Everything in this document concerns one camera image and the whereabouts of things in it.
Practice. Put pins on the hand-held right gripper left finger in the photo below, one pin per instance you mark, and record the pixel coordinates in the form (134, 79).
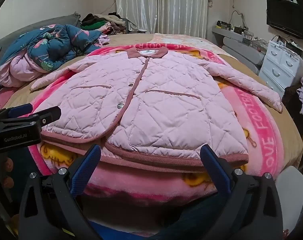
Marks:
(85, 171)

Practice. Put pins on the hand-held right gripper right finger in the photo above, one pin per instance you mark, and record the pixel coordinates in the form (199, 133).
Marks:
(216, 172)

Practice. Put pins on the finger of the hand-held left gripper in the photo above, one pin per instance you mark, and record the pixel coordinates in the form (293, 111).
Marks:
(21, 110)
(50, 113)

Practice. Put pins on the pink quilted jacket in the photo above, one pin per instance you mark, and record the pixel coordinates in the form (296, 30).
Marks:
(154, 92)

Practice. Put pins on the pile of clothes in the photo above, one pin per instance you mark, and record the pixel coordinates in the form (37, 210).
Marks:
(96, 23)

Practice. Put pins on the person's dark teal clothing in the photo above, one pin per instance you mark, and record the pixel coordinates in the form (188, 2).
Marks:
(19, 162)

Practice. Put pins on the dark blue floral duvet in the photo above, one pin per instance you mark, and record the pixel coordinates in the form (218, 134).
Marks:
(54, 47)

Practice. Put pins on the grey padded headboard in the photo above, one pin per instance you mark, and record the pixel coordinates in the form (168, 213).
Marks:
(29, 27)

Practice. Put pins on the dark chair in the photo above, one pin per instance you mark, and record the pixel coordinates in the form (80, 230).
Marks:
(291, 97)

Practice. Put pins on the grey desk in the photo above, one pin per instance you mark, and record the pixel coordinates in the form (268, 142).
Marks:
(241, 50)

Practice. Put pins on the white drawer cabinet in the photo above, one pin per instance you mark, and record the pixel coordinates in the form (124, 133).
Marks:
(276, 62)

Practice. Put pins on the row of small desk electronics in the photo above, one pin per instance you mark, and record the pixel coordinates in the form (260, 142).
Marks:
(246, 33)

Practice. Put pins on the white pleated curtain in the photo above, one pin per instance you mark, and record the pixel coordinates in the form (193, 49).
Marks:
(166, 5)

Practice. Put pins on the black wall television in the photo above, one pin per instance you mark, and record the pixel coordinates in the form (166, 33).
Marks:
(286, 17)

